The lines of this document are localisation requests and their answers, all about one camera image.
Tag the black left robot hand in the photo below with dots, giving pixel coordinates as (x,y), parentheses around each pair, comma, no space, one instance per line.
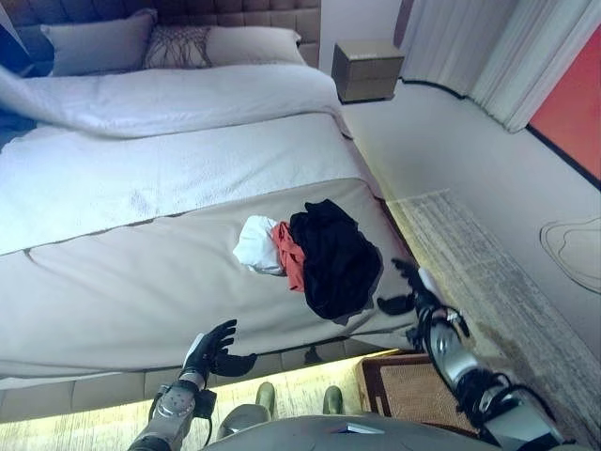
(211,347)

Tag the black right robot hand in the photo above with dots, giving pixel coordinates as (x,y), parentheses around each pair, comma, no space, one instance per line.
(413,291)

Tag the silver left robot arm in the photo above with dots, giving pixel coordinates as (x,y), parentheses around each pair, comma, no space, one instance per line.
(164,413)

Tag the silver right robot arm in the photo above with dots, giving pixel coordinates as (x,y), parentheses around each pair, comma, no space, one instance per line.
(469,371)

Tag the beige bed runner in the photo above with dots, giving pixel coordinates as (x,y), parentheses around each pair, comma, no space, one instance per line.
(164,291)

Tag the woven wicker basket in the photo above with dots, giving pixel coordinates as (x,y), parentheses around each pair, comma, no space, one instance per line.
(413,390)

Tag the beige upholstered bed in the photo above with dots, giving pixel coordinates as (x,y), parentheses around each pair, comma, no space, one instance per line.
(164,211)

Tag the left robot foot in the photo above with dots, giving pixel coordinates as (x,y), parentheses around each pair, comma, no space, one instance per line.
(265,397)

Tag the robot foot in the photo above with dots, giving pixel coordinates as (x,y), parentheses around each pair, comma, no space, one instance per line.
(332,399)
(265,397)

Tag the black garment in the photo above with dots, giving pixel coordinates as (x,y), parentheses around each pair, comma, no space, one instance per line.
(335,263)

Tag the white garment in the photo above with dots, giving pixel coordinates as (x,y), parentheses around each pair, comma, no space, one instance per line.
(257,249)

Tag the red garment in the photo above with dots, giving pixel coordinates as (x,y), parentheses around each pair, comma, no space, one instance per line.
(290,260)

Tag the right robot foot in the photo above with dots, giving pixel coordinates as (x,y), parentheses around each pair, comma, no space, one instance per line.
(332,399)

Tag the grey robot torso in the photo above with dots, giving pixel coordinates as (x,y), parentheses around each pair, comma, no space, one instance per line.
(338,430)

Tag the white duvet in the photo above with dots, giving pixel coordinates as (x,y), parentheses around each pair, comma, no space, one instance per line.
(164,141)

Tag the wooden bedside table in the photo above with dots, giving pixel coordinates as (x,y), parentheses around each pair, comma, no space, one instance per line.
(366,70)

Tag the white curtain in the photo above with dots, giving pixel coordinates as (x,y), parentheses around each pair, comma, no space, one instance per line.
(493,56)

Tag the white pillow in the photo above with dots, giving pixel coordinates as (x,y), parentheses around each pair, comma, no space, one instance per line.
(256,44)

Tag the patterned brown cushion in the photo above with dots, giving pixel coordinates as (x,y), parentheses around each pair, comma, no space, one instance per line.
(178,46)

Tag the plain grey pillow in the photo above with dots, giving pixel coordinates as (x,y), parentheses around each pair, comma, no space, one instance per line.
(96,47)

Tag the brown tufted headboard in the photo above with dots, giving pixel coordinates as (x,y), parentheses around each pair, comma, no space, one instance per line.
(244,14)

